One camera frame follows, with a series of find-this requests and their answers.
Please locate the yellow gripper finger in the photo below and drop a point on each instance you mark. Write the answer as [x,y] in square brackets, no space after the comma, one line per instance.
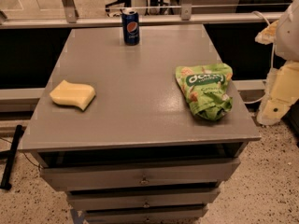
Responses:
[271,112]

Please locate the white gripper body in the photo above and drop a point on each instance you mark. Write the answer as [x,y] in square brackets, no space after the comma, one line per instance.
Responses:
[289,34]

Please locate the green rice chip bag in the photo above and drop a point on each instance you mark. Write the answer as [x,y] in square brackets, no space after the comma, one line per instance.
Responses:
[205,89]

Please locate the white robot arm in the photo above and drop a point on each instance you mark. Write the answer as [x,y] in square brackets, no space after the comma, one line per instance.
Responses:
[284,35]

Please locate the blue pepsi can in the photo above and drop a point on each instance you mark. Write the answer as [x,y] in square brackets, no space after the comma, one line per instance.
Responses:
[130,26]

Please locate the top grey drawer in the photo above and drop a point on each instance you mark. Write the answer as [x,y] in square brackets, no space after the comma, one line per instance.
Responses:
[140,174]

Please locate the grey drawer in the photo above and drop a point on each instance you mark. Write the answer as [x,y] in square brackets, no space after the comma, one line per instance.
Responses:
[145,216]
[143,199]
[140,174]

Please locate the middle grey drawer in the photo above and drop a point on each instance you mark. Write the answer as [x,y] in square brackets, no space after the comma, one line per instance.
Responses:
[143,199]

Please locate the bottom grey drawer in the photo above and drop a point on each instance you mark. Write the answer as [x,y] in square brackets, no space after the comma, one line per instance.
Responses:
[145,216]

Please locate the yellow sponge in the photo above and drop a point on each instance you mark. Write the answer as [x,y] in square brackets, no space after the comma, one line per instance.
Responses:
[74,94]

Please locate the metal railing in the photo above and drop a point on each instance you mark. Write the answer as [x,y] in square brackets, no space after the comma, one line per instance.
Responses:
[28,14]

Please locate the black bar on floor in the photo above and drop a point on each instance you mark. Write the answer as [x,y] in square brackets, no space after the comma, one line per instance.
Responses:
[9,156]

